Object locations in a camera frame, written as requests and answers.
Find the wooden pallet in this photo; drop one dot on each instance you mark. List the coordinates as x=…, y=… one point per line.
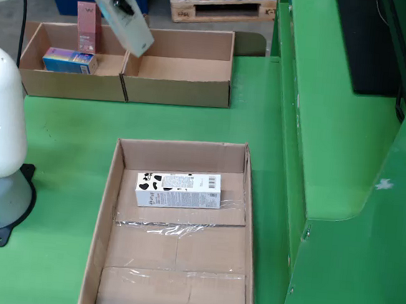
x=182, y=11

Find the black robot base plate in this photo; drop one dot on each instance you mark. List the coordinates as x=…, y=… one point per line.
x=0, y=238

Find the green metal machine housing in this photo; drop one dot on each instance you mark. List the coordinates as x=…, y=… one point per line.
x=334, y=136

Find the cow print white carton box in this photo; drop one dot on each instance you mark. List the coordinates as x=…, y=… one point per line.
x=184, y=193

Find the empty cardboard box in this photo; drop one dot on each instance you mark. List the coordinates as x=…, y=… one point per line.
x=180, y=92

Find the cardboard box with cartons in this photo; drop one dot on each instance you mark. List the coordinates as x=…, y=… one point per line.
x=69, y=85

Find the tall pink red carton box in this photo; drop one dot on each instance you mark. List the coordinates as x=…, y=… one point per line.
x=89, y=29

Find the black monitor panel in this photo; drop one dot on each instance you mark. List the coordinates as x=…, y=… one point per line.
x=364, y=49

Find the large shallow cardboard tray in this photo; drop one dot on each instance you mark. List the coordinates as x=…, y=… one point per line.
x=195, y=266

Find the plain white carton box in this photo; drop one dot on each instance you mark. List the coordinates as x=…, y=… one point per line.
x=135, y=34

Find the blue iridescent carton box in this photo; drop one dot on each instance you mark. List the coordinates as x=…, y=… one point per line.
x=71, y=60

